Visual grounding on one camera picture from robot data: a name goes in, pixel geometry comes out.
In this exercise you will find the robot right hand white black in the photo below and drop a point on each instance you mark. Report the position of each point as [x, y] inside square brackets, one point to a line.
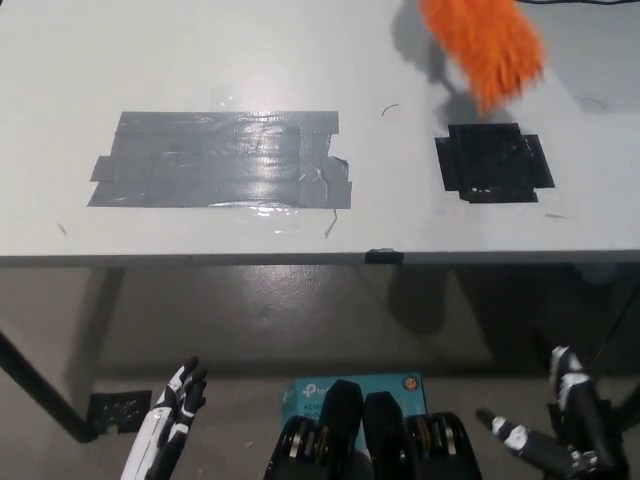
[582, 425]

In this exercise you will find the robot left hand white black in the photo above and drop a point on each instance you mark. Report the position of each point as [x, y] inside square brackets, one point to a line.
[159, 430]

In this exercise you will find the orange microfibre duster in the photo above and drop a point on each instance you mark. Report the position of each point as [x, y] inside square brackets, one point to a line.
[480, 45]

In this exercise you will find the black tape patch on floor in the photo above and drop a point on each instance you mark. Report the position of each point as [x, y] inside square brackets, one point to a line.
[120, 411]

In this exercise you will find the thin black table leg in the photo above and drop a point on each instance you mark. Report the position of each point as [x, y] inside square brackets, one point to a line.
[616, 330]

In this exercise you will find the thick black table leg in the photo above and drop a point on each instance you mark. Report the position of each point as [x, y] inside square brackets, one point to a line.
[45, 390]

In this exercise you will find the teal router cardboard box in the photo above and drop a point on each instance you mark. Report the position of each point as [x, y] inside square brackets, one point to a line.
[307, 397]

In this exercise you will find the black tape square patch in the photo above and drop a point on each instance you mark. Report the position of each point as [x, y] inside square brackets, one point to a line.
[492, 162]

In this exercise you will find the grey duct tape patch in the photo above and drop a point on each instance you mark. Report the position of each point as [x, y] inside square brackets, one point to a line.
[210, 160]

